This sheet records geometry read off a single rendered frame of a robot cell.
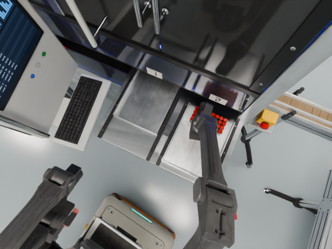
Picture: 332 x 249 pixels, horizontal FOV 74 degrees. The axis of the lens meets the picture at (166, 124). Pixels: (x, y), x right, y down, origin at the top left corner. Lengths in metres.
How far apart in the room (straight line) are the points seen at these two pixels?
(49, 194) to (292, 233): 1.97
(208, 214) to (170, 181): 1.48
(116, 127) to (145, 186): 0.94
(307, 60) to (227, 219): 0.47
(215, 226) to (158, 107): 0.79
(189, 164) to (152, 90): 0.45
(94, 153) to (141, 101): 1.05
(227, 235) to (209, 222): 0.05
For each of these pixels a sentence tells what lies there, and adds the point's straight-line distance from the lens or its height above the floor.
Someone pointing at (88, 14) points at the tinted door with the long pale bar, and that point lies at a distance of 1.05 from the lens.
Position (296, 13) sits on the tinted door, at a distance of 0.64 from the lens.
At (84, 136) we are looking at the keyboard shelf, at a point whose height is 0.80.
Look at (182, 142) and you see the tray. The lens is 1.16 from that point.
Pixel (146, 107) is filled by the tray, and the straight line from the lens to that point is 1.22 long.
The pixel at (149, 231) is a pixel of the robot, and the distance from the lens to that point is 1.78.
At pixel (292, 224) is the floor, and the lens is 2.29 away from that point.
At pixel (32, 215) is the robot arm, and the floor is 1.45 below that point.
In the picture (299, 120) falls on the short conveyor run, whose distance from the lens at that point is 1.32.
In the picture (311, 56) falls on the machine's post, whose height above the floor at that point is 1.50.
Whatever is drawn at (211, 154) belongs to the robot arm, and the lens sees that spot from 0.70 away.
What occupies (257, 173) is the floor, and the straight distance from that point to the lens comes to 2.17.
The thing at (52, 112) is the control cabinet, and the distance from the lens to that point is 1.40.
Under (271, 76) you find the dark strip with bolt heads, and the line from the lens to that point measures 0.83.
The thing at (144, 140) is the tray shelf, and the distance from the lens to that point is 1.17.
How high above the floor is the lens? 2.02
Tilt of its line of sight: 75 degrees down
